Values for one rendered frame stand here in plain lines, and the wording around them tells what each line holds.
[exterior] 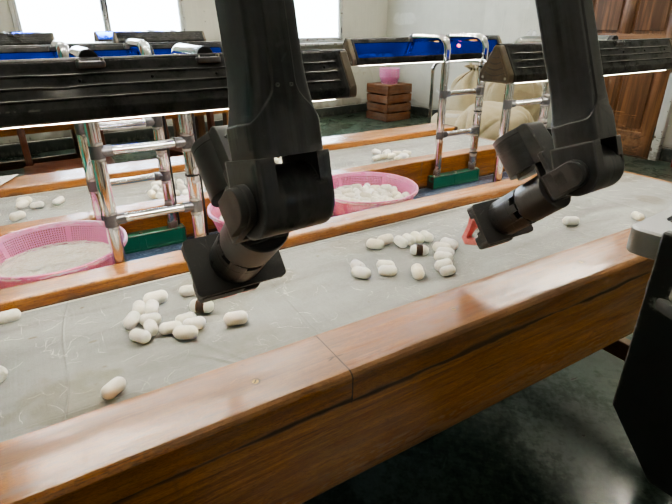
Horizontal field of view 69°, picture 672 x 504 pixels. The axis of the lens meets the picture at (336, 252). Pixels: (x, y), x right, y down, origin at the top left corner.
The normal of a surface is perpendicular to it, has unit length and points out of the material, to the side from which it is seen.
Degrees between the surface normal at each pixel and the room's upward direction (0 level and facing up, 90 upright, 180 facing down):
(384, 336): 0
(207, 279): 49
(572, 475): 0
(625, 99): 90
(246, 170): 89
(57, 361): 0
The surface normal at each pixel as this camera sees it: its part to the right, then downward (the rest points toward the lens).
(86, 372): 0.00, -0.91
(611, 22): -0.81, 0.25
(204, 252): 0.39, -0.32
